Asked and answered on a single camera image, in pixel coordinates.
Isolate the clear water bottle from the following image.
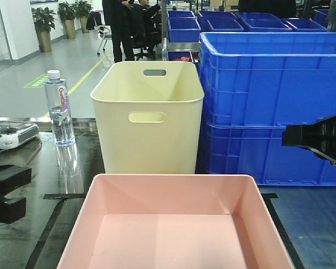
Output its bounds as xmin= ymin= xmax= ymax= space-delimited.
xmin=44 ymin=69 xmax=75 ymax=146

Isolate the potted plant tan pot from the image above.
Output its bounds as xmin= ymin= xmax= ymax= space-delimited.
xmin=31 ymin=7 xmax=56 ymax=53

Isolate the lower stacked blue crate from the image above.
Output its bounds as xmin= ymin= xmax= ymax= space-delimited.
xmin=200 ymin=119 xmax=336 ymax=187

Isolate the small blue bin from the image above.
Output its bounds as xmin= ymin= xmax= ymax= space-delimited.
xmin=168 ymin=11 xmax=201 ymax=43

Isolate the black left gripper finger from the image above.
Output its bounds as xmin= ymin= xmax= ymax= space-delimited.
xmin=0 ymin=194 xmax=26 ymax=224
xmin=0 ymin=165 xmax=31 ymax=193

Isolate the large blue plastic crate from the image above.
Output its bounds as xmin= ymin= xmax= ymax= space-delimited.
xmin=199 ymin=32 xmax=336 ymax=126

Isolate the cream plastic basket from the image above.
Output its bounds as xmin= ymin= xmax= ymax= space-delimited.
xmin=91 ymin=61 xmax=204 ymax=174

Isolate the white remote controller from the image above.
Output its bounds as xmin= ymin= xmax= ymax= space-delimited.
xmin=0 ymin=121 xmax=39 ymax=150

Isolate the person in black seated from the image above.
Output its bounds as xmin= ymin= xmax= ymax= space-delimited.
xmin=133 ymin=1 xmax=162 ymax=55

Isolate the pink plastic bin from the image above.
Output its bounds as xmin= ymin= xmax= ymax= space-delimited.
xmin=58 ymin=174 xmax=293 ymax=268

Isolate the person in black standing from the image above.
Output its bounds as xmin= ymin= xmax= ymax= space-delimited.
xmin=102 ymin=0 xmax=134 ymax=63

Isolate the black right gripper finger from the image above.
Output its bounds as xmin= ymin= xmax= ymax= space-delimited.
xmin=282 ymin=115 xmax=336 ymax=165

